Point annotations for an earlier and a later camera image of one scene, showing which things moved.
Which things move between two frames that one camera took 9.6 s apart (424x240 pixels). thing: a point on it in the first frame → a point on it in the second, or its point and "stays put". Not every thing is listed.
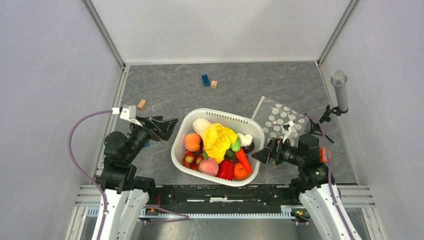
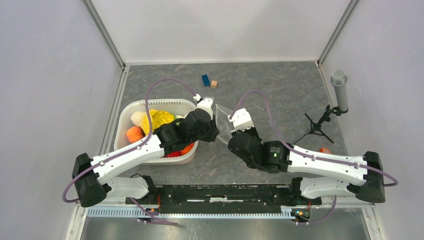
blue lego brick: [206, 80] stays put
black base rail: [224, 199] stays put
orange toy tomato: [239, 172] → [186, 149]
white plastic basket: [222, 147] → [176, 107]
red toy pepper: [226, 170] → [174, 154]
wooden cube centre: [214, 84] stays put
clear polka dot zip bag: [272, 115] → [223, 124]
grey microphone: [339, 78] stays put
